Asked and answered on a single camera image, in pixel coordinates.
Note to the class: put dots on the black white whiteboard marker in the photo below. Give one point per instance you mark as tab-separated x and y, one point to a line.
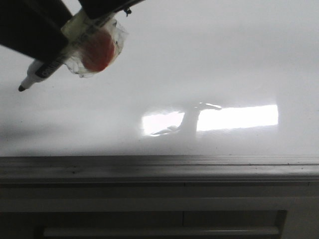
78	29

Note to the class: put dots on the white whiteboard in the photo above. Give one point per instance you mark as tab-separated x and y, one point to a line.
206	77

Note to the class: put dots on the dark cabinet below whiteboard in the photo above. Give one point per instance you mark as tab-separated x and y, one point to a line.
155	211

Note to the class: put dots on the red magnet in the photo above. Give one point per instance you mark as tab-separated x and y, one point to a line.
99	51

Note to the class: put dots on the grey aluminium whiteboard frame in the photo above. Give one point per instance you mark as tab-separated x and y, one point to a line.
158	169

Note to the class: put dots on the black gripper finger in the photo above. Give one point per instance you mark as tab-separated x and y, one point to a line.
33	27
98	8

